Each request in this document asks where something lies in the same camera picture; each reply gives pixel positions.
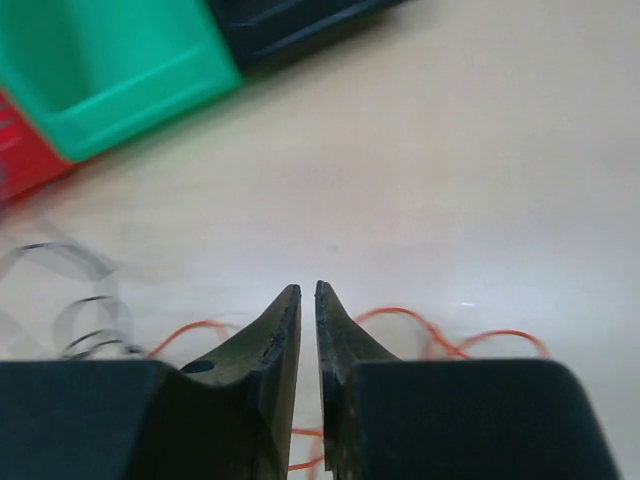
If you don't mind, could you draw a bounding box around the green plastic bin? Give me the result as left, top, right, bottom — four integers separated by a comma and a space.
1, 1, 241, 162

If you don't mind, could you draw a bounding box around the orange wire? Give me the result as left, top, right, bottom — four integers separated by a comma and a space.
144, 305, 551, 474

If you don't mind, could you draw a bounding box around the black plastic bin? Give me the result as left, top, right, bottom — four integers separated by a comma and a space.
207, 0, 399, 72

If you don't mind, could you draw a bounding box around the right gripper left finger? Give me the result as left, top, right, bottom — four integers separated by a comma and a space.
1, 285, 301, 479

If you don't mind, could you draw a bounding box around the red plastic bin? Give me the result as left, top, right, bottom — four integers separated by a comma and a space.
1, 88, 78, 201

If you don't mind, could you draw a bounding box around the black wire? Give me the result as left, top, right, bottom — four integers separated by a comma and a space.
0, 214, 144, 361

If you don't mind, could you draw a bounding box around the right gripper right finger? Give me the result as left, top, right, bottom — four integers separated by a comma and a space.
315, 281, 619, 479

